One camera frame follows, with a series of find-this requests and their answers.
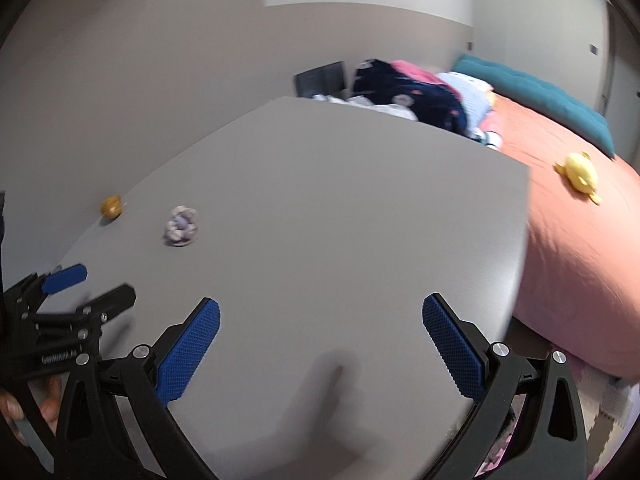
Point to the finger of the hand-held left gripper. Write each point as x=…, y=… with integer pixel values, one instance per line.
x=65, y=276
x=112, y=299

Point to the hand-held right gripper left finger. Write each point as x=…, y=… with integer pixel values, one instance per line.
x=190, y=350

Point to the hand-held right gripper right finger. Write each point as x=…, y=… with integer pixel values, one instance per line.
x=455, y=350

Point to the person's left hand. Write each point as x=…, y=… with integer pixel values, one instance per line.
x=50, y=400

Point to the brown lumpy toy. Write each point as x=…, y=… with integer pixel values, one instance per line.
x=111, y=206

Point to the purple white knotted toy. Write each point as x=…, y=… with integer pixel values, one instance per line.
x=182, y=226

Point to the orange pink bed sheet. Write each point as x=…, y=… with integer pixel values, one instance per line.
x=575, y=270

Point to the foam floor mat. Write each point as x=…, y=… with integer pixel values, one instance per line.
x=602, y=420

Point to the yellow plush toy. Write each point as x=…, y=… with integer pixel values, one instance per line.
x=580, y=175

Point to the white crumpled cloth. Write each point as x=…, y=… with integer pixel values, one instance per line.
x=390, y=109

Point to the light blue cloth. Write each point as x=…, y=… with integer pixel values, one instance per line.
x=470, y=95

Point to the navy printed cloth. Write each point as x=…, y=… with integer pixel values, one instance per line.
x=415, y=97

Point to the teal cushion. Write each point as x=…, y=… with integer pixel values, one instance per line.
x=540, y=92

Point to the pink cloth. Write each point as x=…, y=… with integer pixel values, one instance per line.
x=420, y=72

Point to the dark grey panel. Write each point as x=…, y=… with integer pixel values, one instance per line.
x=320, y=80

